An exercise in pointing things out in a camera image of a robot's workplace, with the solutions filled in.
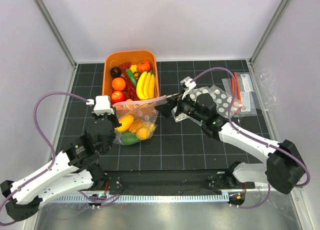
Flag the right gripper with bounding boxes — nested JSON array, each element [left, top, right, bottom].
[[155, 89, 206, 123]]

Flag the yellow toy mango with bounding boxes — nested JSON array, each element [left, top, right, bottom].
[[116, 114, 135, 133], [146, 123, 157, 132]]

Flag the pink polka dot zip bag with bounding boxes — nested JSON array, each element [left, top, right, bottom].
[[113, 95, 166, 146]]

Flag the yellow toy lemon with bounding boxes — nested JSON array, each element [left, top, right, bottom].
[[136, 127, 151, 140]]

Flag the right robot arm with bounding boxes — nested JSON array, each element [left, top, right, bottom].
[[155, 93, 311, 194]]

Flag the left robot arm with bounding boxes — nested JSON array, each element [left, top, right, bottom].
[[0, 107, 121, 222]]

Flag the white polka dot zip bag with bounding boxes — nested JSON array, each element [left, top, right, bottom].
[[184, 85, 244, 119]]

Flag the clear bag orange zipper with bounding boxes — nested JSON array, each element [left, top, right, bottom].
[[222, 72, 257, 118]]

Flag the yellow toy banana bunch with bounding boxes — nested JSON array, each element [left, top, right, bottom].
[[136, 72, 155, 100]]

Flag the red toy apple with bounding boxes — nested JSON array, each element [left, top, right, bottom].
[[110, 90, 126, 104]]

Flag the red toy chili peppers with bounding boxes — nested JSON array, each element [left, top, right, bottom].
[[119, 62, 139, 101]]

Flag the orange toy pumpkin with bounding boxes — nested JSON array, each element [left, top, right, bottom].
[[136, 61, 152, 73]]

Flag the toy orange fruit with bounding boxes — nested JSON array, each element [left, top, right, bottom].
[[111, 77, 127, 91]]

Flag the yellow toy corn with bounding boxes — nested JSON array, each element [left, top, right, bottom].
[[130, 65, 139, 77]]

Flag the green toy cucumber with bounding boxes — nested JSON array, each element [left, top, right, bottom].
[[126, 68, 137, 88]]

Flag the dark purple toy plum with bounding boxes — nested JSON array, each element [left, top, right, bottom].
[[110, 66, 122, 78]]

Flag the orange plastic basket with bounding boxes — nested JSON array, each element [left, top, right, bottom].
[[102, 50, 160, 98]]

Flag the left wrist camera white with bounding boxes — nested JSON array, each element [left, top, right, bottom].
[[86, 95, 114, 115]]

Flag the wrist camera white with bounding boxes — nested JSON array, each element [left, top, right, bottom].
[[86, 95, 114, 115], [180, 76, 197, 99]]

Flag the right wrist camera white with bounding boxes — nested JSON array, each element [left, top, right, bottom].
[[180, 76, 197, 99]]

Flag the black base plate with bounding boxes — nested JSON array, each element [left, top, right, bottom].
[[102, 169, 255, 195]]

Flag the grey slotted cable duct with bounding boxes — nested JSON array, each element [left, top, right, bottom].
[[52, 192, 229, 204]]

